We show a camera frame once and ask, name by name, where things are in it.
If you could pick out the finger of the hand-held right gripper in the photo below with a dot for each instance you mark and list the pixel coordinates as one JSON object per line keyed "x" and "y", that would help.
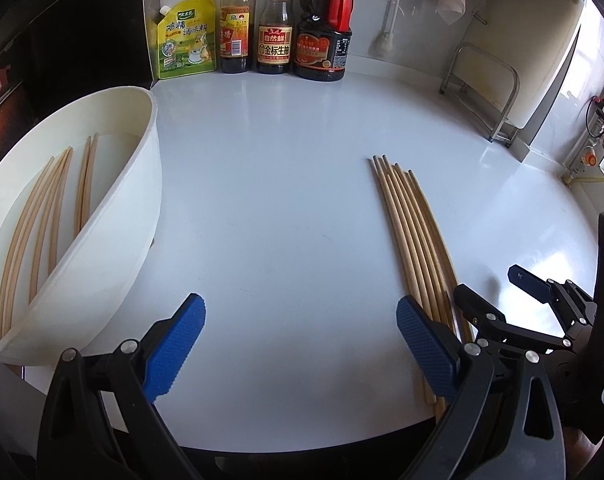
{"x": 486, "y": 320}
{"x": 529, "y": 282}

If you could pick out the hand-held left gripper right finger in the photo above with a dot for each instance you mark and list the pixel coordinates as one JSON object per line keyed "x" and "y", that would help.
{"x": 426, "y": 355}

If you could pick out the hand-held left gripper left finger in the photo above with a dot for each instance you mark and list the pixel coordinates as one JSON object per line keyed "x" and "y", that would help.
{"x": 174, "y": 345}

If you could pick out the row of wooden chopsticks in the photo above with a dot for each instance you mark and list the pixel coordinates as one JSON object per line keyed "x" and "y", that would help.
{"x": 416, "y": 240}

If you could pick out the white plastic basin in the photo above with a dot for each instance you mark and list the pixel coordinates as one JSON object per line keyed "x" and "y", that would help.
{"x": 107, "y": 260}

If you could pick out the bundle of wooden chopsticks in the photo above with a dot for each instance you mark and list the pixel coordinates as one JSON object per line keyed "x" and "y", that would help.
{"x": 84, "y": 185}

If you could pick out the orange-knob gas valve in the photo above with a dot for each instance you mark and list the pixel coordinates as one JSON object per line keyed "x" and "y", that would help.
{"x": 591, "y": 158}

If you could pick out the metal cutting board rack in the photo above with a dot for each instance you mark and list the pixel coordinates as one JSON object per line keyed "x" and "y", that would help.
{"x": 504, "y": 110}

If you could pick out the white cutting board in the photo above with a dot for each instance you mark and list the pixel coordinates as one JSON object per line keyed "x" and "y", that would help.
{"x": 536, "y": 50}

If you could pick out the white hanging dish brush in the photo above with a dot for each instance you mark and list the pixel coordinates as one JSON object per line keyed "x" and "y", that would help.
{"x": 381, "y": 45}

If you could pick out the yellow-green seasoning pouch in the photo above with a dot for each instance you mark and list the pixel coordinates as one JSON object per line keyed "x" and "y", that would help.
{"x": 187, "y": 45}

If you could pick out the slim yellow-capped vinegar bottle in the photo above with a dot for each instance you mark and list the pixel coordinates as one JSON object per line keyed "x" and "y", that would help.
{"x": 237, "y": 35}

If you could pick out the yellow-capped soy sauce bottle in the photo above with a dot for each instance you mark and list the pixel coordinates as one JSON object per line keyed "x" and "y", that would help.
{"x": 277, "y": 45}

